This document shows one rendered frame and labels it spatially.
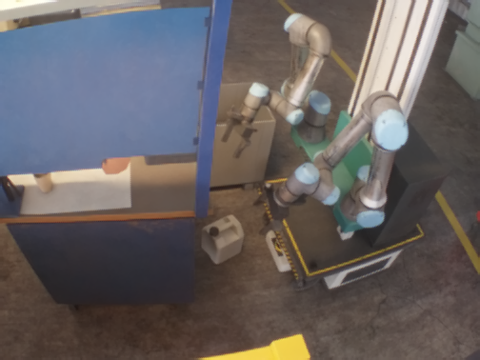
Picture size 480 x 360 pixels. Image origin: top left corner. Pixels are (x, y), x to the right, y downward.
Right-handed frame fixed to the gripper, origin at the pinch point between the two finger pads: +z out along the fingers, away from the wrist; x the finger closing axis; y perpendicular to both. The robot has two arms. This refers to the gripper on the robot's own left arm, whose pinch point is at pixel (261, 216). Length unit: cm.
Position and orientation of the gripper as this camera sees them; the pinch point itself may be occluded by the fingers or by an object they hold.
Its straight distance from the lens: 157.8
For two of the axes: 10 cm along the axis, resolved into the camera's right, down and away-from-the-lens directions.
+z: -5.3, 5.7, 6.3
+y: -8.3, -2.0, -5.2
